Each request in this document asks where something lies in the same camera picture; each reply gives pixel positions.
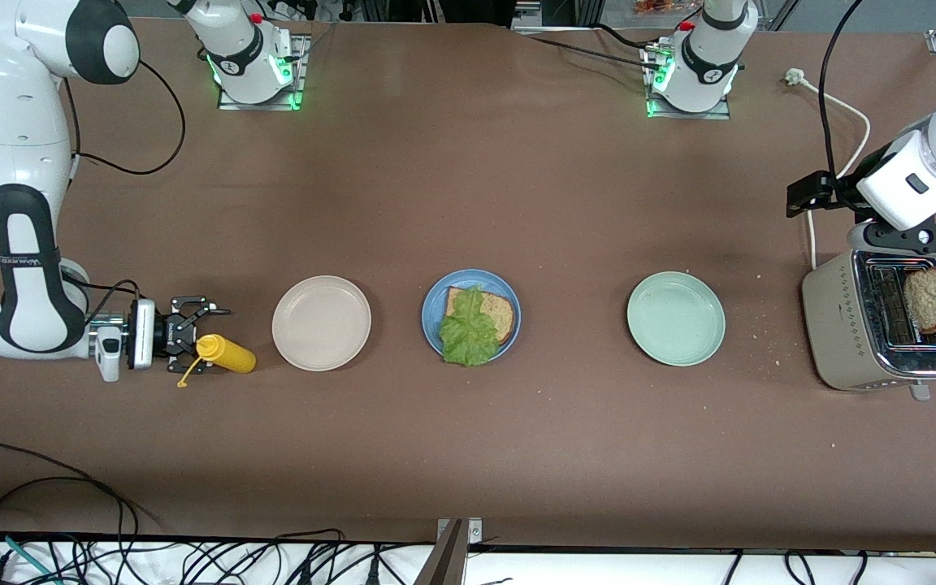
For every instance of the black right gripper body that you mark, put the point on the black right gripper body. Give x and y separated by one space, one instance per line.
169 331

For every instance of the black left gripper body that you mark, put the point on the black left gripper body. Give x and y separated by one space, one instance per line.
834 192

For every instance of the yellow mustard squeeze bottle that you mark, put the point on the yellow mustard squeeze bottle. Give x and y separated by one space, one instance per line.
232 356

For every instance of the green lettuce leaf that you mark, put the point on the green lettuce leaf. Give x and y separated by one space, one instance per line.
468 333

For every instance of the brown bread slice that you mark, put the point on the brown bread slice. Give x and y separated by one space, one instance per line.
933 299
504 317

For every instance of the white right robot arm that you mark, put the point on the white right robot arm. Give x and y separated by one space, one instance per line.
13 122

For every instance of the beige round plate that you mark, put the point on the beige round plate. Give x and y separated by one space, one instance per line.
322 323

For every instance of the pale green round plate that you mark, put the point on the pale green round plate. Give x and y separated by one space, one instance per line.
676 318

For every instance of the blue round plate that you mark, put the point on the blue round plate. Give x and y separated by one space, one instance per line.
431 321

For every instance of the silver two-slot toaster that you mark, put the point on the silver two-slot toaster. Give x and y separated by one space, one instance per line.
842 325

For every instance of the orange food packet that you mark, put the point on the orange food packet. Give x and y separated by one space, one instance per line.
663 6

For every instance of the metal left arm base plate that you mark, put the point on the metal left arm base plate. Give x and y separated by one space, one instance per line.
716 114

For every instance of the aluminium table corner bracket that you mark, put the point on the aluminium table corner bracket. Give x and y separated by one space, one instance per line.
934 41

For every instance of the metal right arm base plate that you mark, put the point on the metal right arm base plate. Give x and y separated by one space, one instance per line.
302 81

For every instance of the metal table edge bracket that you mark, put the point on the metal table edge bracket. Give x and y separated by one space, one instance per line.
444 565

